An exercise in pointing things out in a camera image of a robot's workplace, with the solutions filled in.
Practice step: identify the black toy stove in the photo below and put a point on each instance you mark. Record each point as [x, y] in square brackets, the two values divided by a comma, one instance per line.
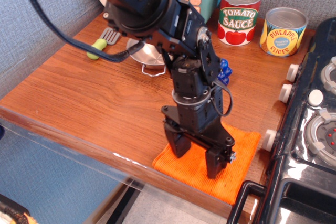
[300, 186]

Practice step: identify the black oven door handle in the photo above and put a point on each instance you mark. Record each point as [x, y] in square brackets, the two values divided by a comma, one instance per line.
[247, 188]

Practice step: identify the grey stove burner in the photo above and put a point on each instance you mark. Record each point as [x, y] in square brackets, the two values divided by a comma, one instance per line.
[320, 136]
[325, 75]

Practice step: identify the white stove top button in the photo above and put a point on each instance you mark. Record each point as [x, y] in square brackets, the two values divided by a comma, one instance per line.
[315, 97]

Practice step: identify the tomato sauce can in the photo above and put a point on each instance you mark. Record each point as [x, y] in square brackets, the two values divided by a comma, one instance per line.
[237, 21]

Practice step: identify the grey stove burner front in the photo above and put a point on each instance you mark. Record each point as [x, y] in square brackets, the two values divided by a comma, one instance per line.
[320, 136]

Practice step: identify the blue toy grape bunch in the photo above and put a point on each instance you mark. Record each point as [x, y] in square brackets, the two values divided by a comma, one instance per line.
[225, 72]

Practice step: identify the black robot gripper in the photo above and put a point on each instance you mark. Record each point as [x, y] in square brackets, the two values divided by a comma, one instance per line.
[198, 120]

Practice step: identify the white stove knob top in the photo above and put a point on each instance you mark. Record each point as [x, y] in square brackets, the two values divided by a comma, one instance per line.
[292, 72]

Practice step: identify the white stove knob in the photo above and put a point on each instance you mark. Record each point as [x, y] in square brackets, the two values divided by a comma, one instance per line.
[269, 139]
[292, 72]
[285, 93]

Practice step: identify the green handled grey spatula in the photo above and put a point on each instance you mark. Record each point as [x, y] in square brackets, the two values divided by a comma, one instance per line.
[108, 37]

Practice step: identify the pineapple slices can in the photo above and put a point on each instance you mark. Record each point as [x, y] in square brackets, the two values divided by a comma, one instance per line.
[283, 31]

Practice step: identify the orange microfiber rag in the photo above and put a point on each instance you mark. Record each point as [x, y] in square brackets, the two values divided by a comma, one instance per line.
[191, 167]

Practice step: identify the white stove knob bottom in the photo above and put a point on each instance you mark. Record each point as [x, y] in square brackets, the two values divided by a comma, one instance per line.
[269, 139]

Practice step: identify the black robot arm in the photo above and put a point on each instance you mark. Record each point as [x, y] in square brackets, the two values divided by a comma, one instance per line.
[179, 33]

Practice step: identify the grey stove burner rear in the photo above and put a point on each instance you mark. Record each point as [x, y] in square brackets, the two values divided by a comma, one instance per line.
[325, 75]

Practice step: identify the white stove knob middle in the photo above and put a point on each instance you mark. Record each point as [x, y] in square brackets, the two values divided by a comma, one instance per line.
[285, 93]

